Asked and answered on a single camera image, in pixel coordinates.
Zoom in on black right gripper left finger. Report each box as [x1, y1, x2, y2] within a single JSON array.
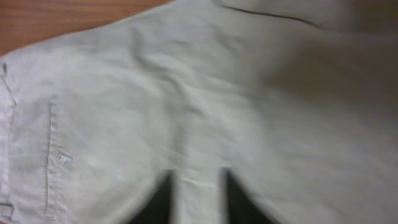
[[126, 170, 174, 224]]

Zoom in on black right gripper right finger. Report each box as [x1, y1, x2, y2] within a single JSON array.
[[221, 168, 277, 224]]

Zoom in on light khaki shorts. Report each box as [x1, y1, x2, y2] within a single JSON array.
[[1, 0, 397, 223]]

